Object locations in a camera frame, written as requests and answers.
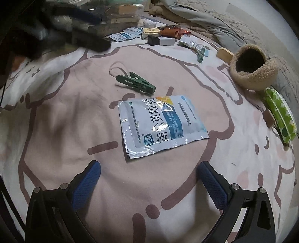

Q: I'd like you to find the dark green clothespin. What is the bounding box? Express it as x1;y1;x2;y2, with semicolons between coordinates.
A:
115;72;156;94

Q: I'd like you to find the beige fuzzy pouch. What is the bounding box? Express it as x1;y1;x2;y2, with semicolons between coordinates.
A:
230;44;279;91

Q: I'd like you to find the beige plush toy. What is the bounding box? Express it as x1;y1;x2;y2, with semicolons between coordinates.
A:
149;3;164;16

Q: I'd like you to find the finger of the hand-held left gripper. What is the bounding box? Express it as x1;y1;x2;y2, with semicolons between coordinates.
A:
50;5;103;25
68;29;111;53

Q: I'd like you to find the black grey charger plug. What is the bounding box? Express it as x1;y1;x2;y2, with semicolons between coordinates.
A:
148;35;175;46

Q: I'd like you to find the brown leather case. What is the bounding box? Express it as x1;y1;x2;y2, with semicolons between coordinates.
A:
159;25;185;38

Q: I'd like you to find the beige grey quilted pillow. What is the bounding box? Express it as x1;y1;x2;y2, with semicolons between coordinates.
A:
164;0;269;48

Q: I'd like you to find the teal clothespin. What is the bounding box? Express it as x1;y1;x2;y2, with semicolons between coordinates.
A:
197;48;209;63

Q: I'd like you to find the clear plastic storage box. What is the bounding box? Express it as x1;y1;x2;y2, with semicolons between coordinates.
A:
77;0;150;24

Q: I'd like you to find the pink cartoon printed blanket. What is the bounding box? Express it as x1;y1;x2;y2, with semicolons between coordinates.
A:
0;21;299;243

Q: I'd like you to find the white blue medicine sachet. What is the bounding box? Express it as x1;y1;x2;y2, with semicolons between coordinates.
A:
117;95;210;160

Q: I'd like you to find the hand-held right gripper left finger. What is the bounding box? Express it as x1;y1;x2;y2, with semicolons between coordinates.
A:
24;160;103;243

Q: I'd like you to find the cream wrapped bar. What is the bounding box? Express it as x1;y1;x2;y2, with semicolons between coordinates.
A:
142;27;161;40

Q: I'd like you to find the small blue white sachet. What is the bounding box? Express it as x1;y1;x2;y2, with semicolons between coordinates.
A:
106;32;128;43
123;27;143;39

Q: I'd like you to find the wooden block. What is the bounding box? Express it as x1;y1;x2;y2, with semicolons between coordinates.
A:
216;47;234;63

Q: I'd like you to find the green spotted pouch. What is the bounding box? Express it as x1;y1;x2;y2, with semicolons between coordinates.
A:
263;87;298;147

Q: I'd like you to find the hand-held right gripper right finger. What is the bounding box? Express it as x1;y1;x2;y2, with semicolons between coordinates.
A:
197;161;276;243

